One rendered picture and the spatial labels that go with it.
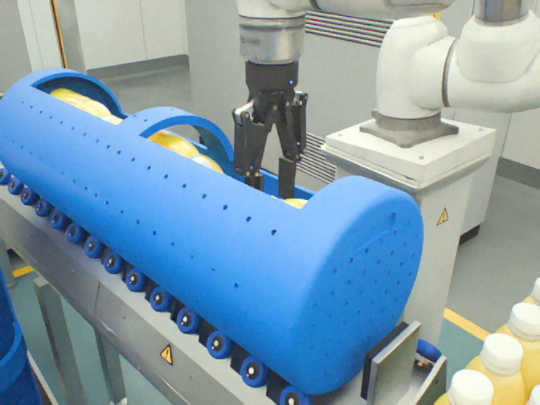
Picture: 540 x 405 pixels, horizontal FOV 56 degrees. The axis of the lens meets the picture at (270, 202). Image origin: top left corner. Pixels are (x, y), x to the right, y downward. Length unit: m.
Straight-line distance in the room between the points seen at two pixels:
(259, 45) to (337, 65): 2.04
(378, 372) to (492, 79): 0.72
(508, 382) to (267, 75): 0.47
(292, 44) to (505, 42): 0.56
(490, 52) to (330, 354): 0.73
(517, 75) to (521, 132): 2.51
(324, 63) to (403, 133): 1.56
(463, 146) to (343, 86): 1.51
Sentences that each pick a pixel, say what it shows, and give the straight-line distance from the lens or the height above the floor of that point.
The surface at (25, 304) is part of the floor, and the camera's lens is 2.61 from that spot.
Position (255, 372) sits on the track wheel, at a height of 0.97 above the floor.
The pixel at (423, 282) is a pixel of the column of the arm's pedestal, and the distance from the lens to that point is 1.44.
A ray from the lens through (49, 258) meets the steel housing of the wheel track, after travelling 1.24.
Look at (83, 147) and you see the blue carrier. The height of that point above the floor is 1.18.
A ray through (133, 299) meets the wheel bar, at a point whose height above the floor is 0.92.
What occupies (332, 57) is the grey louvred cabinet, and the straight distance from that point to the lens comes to 2.74.
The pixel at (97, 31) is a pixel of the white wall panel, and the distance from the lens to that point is 6.00.
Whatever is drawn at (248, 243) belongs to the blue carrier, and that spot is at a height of 1.18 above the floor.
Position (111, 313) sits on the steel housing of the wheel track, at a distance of 1.04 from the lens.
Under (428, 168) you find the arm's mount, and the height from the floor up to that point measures 1.04.
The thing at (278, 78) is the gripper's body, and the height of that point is 1.33.
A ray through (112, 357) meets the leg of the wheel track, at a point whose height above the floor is 0.24.
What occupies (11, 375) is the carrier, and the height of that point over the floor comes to 0.57.
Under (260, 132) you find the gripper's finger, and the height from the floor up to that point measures 1.25.
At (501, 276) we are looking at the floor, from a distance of 2.78.
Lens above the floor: 1.51
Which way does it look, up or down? 28 degrees down
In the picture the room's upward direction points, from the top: straight up
